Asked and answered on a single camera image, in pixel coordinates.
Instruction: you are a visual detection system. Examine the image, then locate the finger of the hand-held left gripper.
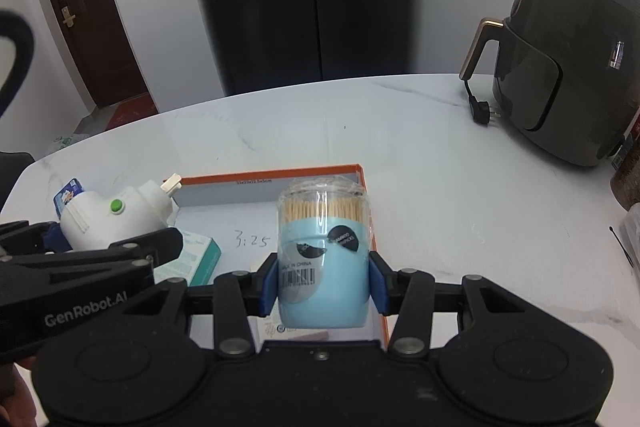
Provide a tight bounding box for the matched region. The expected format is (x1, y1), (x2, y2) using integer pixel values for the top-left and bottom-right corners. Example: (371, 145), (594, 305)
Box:
(0, 221), (68, 258)
(0, 227), (183, 289)

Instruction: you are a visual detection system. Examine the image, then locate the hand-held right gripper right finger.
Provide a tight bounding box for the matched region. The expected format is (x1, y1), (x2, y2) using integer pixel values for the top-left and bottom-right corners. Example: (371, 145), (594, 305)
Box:
(369, 252), (551, 355)

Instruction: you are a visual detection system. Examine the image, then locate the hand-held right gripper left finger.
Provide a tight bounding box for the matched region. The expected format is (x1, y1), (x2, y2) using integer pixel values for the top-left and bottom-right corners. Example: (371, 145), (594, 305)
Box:
(120, 257), (278, 355)

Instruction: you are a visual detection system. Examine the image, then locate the teal and white box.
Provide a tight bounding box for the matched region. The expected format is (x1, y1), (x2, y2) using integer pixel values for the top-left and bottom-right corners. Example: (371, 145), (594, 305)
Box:
(152, 229), (222, 288)

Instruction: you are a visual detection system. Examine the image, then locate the white plug-in vaporizer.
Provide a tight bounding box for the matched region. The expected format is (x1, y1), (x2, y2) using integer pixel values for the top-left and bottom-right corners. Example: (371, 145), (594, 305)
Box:
(59, 174), (182, 253)

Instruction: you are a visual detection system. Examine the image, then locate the light blue toothpick holder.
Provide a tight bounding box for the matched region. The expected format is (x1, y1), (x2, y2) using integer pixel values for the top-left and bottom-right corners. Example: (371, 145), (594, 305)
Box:
(276, 177), (373, 329)

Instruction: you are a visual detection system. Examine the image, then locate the orange-edged cardboard tray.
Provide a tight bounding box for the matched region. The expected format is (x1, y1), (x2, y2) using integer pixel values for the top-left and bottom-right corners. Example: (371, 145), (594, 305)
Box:
(152, 164), (397, 342)

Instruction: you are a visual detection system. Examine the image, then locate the blue printed box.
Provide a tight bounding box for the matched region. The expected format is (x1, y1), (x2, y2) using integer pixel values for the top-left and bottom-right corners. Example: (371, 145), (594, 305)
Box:
(53, 178), (83, 215)

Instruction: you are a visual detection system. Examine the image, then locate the black chair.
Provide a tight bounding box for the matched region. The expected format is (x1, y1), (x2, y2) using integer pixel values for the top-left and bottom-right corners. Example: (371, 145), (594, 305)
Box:
(0, 151), (33, 208)

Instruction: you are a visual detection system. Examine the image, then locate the white plastic bag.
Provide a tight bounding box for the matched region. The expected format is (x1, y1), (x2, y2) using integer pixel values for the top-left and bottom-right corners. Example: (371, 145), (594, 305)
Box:
(52, 133), (91, 152)

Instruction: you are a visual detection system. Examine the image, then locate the red doormat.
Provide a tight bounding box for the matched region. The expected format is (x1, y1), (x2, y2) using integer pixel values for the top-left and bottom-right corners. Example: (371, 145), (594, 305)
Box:
(105, 93), (160, 130)

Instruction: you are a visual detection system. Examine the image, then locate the dark brown door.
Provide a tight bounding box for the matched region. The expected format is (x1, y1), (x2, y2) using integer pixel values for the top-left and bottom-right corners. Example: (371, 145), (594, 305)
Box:
(31, 0), (158, 110)

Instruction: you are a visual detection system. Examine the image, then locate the thin black stick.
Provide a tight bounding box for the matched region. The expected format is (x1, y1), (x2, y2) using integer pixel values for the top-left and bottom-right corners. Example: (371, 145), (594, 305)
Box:
(609, 226), (636, 268)

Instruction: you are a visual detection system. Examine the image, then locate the clear plastic bag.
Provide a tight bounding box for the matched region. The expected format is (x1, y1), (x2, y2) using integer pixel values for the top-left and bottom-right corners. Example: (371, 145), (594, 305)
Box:
(620, 202), (640, 268)

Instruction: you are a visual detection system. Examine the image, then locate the glass jar with dark contents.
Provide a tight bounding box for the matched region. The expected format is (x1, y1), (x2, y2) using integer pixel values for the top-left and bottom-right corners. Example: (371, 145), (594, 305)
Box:
(610, 142), (640, 212)

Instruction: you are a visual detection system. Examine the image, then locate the black refrigerator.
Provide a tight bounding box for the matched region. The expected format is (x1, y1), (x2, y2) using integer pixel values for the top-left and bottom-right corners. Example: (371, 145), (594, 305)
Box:
(180, 0), (418, 96)

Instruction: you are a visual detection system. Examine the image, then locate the dark air fryer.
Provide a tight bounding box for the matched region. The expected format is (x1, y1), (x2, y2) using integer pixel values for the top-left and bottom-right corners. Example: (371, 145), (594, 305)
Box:
(460, 0), (640, 168)

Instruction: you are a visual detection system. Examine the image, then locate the black cable loop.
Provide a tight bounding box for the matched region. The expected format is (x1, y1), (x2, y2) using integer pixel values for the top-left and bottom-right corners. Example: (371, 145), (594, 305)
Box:
(0, 9), (37, 118)

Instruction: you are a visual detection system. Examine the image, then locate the black power cable with plug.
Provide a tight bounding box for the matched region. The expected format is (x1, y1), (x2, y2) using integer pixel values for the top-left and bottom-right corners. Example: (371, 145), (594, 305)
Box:
(462, 77), (501, 126)

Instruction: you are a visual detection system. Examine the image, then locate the brass door lock handle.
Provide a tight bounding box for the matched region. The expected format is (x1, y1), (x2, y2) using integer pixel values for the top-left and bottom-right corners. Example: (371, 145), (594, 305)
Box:
(56, 0), (77, 28)

